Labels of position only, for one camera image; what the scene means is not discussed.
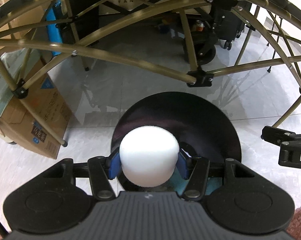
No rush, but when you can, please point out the black camera tripod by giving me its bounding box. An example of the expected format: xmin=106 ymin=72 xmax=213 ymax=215
xmin=265 ymin=0 xmax=299 ymax=74

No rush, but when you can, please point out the cardboard box with green liner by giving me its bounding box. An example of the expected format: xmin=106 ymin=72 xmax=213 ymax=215
xmin=0 ymin=47 xmax=72 ymax=160

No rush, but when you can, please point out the black round trash bin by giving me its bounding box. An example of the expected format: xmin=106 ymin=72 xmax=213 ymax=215
xmin=111 ymin=92 xmax=242 ymax=178

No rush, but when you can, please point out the tan folding slat table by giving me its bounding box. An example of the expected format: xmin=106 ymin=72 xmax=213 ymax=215
xmin=0 ymin=0 xmax=301 ymax=147

